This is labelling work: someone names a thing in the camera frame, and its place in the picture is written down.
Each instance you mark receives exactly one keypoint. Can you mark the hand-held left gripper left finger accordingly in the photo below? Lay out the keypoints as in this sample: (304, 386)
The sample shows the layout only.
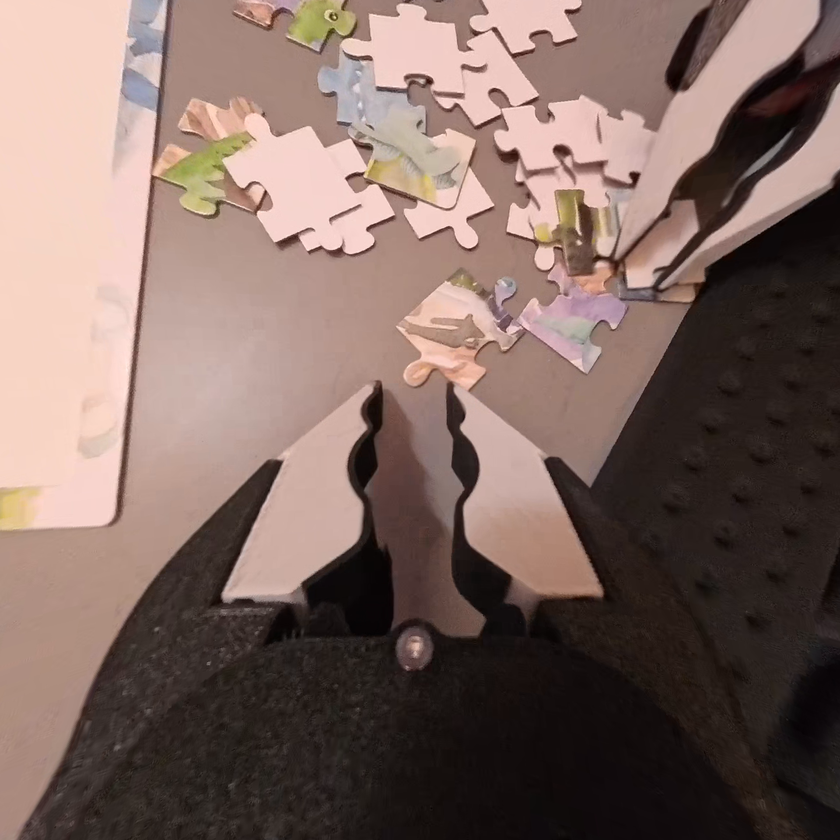
(302, 518)

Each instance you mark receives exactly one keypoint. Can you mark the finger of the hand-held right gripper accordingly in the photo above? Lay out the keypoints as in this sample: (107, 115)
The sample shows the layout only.
(715, 85)
(682, 226)

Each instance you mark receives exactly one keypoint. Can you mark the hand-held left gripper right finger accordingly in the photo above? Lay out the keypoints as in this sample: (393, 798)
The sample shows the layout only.
(525, 518)

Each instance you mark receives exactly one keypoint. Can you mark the pile of puzzle pieces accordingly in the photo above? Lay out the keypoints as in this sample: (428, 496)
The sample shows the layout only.
(295, 177)

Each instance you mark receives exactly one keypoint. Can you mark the landscape jigsaw puzzle board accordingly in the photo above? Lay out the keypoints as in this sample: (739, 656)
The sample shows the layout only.
(59, 229)

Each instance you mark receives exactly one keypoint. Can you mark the grey desk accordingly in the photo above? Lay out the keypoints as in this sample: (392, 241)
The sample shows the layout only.
(229, 295)

